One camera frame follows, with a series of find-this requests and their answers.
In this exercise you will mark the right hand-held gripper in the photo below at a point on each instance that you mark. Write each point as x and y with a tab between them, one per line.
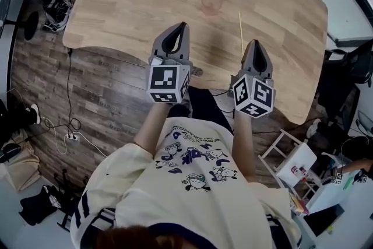
253	96

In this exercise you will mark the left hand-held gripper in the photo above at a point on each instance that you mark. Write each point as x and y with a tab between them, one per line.
163	78

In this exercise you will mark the thin yellow straw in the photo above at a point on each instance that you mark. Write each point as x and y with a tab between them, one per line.
240	32

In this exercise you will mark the pink translucent cup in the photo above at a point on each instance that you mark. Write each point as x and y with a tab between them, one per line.
211	4

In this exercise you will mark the person's right forearm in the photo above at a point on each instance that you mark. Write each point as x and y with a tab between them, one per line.
242	145

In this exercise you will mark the person's left forearm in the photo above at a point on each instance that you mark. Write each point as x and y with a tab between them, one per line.
151	131

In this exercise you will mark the dark trousers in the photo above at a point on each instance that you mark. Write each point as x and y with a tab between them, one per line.
204	108

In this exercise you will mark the black office chair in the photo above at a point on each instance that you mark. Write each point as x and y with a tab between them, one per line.
346	81

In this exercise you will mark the white wooden step stool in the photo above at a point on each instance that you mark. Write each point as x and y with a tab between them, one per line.
295	163

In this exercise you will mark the white power strip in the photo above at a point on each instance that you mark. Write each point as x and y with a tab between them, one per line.
72	138

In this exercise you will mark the cream printed t-shirt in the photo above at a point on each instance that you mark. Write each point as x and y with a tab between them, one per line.
180	183

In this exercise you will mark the black round stool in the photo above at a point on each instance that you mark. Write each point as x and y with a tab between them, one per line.
31	25

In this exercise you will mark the black tablet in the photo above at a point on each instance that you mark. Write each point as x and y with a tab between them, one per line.
325	220

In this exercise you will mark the black tripod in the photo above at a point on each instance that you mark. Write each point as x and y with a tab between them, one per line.
68	198

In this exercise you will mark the beige fabric bag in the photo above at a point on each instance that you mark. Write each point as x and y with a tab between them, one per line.
23	163

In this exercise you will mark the black cloth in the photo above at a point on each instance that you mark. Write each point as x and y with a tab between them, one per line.
38	207

